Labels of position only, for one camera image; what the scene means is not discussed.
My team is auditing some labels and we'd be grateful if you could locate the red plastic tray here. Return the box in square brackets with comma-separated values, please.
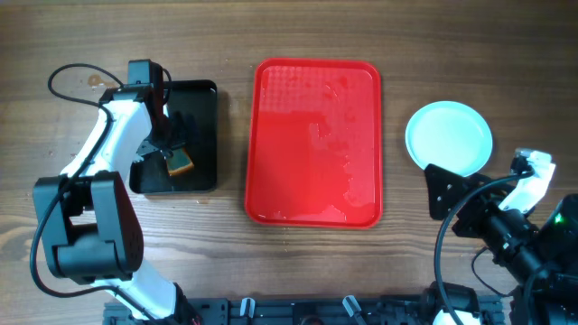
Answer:
[245, 58, 383, 229]

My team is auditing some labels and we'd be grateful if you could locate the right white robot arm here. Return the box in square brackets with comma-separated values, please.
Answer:
[424, 164, 577, 324]

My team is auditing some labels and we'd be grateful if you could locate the orange green scrub sponge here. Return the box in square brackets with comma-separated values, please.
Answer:
[165, 148, 194, 176]

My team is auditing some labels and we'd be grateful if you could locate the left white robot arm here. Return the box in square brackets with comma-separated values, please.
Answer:
[29, 60, 202, 324]

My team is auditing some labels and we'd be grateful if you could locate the black plastic basin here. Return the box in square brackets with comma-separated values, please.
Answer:
[129, 79, 218, 194]

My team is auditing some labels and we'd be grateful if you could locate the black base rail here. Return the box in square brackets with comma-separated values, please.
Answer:
[102, 293, 503, 325]

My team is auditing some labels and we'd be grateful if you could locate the light blue plate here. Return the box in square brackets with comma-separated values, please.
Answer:
[405, 101, 493, 176]

